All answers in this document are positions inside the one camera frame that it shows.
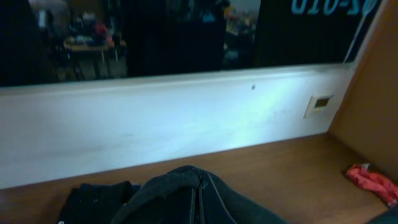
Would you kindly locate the white wall socket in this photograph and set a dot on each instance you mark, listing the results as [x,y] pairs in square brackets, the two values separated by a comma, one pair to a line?
[317,105]

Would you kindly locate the red t-shirt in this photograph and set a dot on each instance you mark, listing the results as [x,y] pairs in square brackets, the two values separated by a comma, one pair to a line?
[374,182]

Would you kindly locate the dark green Nike t-shirt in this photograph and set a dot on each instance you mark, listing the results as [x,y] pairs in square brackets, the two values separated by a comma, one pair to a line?
[191,195]

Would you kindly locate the folded black garment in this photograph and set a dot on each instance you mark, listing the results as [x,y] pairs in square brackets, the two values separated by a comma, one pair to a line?
[96,204]

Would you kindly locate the background cluttered table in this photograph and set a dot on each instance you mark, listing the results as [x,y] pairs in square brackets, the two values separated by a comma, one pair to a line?
[90,39]

